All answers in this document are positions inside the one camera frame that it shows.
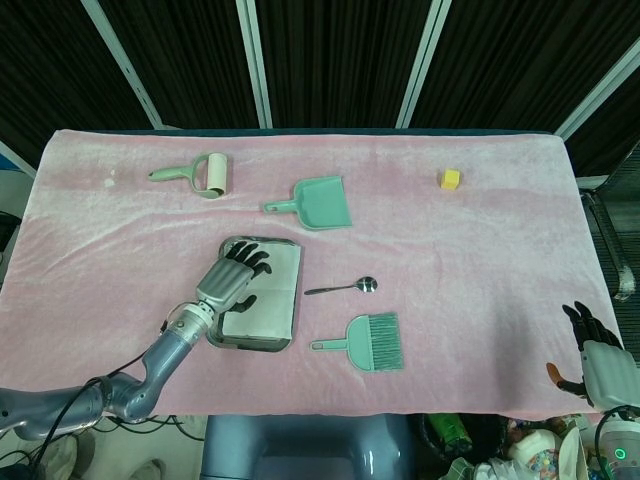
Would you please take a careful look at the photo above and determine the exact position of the green lint roller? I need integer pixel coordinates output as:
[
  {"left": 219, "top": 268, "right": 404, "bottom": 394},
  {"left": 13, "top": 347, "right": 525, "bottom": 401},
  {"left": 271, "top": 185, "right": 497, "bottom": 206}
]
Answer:
[{"left": 147, "top": 152, "right": 233, "bottom": 200}]

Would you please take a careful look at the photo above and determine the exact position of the metal spoon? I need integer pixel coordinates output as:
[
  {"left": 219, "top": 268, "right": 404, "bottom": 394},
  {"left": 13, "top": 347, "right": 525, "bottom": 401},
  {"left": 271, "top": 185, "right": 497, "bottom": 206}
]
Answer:
[{"left": 303, "top": 275, "right": 380, "bottom": 297}]

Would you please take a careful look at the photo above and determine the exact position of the black office chair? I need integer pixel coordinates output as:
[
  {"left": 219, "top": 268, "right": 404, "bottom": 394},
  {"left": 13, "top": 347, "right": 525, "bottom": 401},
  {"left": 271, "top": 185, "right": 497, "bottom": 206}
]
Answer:
[{"left": 573, "top": 145, "right": 640, "bottom": 302}]

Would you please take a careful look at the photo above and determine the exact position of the green bottle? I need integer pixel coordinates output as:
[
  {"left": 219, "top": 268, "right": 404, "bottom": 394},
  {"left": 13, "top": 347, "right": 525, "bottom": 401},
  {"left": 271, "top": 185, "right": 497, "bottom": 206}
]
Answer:
[{"left": 431, "top": 413, "right": 474, "bottom": 452}]

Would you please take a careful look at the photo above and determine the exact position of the blue-grey robot torso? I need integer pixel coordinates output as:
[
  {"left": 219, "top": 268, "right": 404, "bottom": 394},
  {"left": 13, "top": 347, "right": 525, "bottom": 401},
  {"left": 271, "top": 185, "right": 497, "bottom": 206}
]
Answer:
[{"left": 201, "top": 413, "right": 417, "bottom": 480}]

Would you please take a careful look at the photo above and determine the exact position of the green dustpan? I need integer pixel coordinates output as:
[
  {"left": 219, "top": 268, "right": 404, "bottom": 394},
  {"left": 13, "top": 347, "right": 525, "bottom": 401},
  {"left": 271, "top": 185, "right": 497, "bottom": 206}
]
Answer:
[{"left": 263, "top": 174, "right": 354, "bottom": 234}]

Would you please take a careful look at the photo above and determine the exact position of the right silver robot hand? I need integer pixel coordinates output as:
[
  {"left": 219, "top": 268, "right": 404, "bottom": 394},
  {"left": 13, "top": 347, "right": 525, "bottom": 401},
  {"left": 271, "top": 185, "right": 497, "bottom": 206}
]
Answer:
[{"left": 546, "top": 299, "right": 639, "bottom": 409}]

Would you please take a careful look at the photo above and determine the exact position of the white paper sheet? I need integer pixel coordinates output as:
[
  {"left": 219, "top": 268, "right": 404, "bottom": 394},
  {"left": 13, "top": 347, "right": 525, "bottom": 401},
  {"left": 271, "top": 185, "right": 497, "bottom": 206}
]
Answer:
[{"left": 219, "top": 243, "right": 303, "bottom": 341}]

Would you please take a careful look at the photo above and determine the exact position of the pink plush table cloth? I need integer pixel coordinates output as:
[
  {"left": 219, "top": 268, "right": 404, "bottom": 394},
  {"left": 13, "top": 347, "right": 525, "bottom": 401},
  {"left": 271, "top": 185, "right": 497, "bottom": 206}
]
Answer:
[{"left": 0, "top": 128, "right": 625, "bottom": 418}]

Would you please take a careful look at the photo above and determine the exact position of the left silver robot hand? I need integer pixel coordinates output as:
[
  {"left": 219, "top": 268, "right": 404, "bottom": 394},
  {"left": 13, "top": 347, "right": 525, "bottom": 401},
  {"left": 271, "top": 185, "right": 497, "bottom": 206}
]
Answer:
[{"left": 194, "top": 240, "right": 274, "bottom": 314}]

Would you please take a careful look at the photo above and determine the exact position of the white partition post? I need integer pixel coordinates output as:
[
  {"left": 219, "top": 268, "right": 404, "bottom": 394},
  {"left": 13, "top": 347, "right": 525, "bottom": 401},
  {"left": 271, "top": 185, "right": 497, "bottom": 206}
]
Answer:
[
  {"left": 393, "top": 0, "right": 454, "bottom": 129},
  {"left": 88, "top": 0, "right": 165, "bottom": 130},
  {"left": 233, "top": 0, "right": 275, "bottom": 129},
  {"left": 553, "top": 48, "right": 640, "bottom": 142}
]

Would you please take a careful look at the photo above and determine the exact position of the silver metal tray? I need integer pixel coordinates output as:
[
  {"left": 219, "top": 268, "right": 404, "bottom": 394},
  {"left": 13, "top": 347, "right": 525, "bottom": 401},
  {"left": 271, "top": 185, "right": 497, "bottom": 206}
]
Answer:
[{"left": 205, "top": 235, "right": 306, "bottom": 353}]

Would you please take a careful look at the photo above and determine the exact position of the black basket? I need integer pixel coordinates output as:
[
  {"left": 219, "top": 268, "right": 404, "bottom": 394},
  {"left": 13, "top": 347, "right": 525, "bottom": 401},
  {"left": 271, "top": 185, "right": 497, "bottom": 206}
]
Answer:
[{"left": 416, "top": 412, "right": 507, "bottom": 464}]

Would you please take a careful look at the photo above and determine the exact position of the green hand brush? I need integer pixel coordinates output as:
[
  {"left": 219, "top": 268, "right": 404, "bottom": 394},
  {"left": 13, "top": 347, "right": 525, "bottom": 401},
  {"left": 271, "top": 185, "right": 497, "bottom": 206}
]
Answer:
[{"left": 309, "top": 311, "right": 406, "bottom": 373}]

